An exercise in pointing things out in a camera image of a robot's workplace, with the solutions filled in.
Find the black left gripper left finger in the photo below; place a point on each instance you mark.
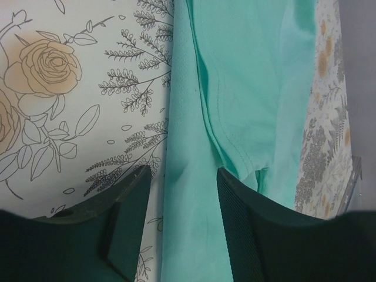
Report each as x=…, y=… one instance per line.
x=96, y=240

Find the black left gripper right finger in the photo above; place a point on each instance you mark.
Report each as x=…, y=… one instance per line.
x=269, y=242

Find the clear plastic bin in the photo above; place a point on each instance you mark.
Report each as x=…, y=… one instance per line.
x=352, y=198

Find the teal t shirt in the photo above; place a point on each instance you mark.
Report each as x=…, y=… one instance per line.
x=241, y=78

